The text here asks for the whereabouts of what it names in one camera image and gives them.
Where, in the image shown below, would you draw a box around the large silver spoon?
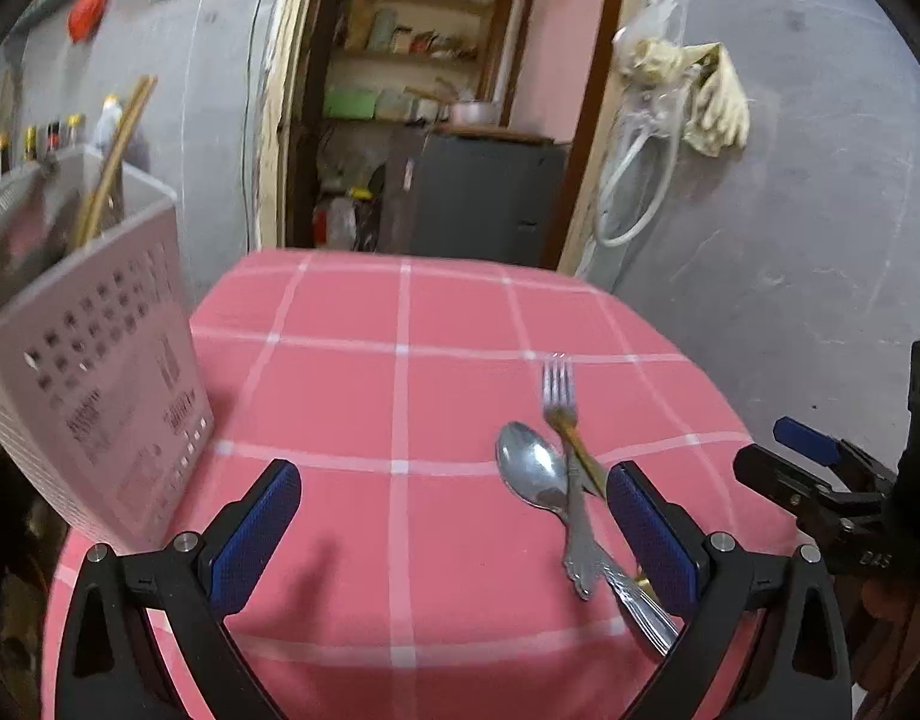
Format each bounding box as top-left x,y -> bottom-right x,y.
494,421 -> 678,656

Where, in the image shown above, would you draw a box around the white hose loop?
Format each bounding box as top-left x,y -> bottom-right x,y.
591,62 -> 691,249

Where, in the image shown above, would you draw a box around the pink checked tablecloth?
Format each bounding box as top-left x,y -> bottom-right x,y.
175,250 -> 795,718

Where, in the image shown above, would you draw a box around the pink cooking pot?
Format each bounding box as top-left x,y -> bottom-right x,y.
435,76 -> 501,127

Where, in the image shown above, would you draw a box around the white perforated utensil basket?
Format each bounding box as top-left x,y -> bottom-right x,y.
0,145 -> 215,551

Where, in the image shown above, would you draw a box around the green box on shelf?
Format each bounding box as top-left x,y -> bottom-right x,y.
323,88 -> 378,121

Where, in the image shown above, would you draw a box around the red plastic bag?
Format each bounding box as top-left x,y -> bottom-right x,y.
67,0 -> 107,44

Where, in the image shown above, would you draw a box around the dark grey cabinet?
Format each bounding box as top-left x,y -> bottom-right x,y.
377,128 -> 567,266

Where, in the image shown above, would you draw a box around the yellow rubber gloves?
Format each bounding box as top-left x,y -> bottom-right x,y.
613,28 -> 750,158

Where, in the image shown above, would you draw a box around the bamboo chopstick with blue band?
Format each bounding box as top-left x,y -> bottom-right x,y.
67,75 -> 158,254

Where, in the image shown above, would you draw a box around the large soy sauce jug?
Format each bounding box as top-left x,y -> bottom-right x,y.
89,94 -> 151,171

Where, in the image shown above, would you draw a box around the silver fork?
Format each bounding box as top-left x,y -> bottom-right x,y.
542,355 -> 600,600

